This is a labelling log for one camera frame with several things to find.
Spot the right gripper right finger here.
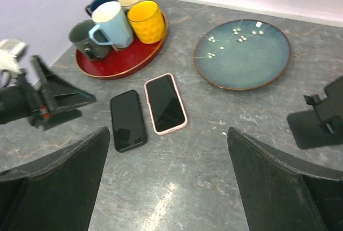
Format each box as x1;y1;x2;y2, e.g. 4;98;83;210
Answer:
227;127;342;230

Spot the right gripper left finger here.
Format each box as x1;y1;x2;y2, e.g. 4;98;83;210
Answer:
1;126;110;230

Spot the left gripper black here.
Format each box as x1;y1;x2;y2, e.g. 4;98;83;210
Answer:
1;55;96;131

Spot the black phone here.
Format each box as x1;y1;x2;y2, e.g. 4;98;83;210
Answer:
110;90;148;153

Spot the red round tray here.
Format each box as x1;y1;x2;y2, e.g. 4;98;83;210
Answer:
74;13;168;80

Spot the pink case phone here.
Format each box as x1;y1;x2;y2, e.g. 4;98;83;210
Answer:
144;73;188;136

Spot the black folding phone stand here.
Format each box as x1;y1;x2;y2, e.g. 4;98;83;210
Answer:
287;77;342;150

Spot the grey mug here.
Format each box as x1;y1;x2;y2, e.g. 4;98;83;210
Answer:
69;19;111;61

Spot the light blue white mug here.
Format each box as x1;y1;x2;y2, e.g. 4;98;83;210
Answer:
88;1;133;49

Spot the dark blue mug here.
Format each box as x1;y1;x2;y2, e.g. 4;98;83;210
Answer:
85;0;116;17

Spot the yellow cup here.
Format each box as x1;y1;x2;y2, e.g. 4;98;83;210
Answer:
127;0;165;44

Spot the teal ceramic plate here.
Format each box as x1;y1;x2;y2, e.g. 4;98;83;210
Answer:
193;19;292;91

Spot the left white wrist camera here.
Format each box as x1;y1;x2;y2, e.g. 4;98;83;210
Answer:
1;38;28;73

